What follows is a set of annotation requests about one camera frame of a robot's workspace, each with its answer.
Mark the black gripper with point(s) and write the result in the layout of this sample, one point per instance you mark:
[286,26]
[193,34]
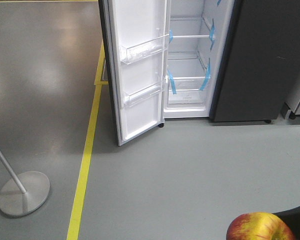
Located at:
[291,218]

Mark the red yellow apple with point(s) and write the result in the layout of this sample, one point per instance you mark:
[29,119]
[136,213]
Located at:
[259,226]

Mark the grey cabinet beside fridge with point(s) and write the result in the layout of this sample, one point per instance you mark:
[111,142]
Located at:
[291,106]

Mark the open fridge door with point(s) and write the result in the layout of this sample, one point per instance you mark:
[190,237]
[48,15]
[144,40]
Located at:
[128,23]

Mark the clear crisper drawer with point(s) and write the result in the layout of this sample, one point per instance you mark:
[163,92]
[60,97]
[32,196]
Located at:
[187,91]

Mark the grey refrigerator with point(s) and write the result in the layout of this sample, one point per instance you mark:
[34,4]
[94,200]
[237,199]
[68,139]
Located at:
[247,50]

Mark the lower clear door bin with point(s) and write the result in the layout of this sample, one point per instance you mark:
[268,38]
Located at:
[131,99]

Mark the clear door bin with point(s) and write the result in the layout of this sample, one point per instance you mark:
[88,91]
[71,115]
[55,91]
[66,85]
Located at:
[131,99]
[132,54]

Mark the middle clear door bin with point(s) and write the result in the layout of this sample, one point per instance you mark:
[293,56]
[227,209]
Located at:
[132,54]

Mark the silver floor stand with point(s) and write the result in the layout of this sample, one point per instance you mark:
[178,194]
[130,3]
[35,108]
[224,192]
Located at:
[24,193]

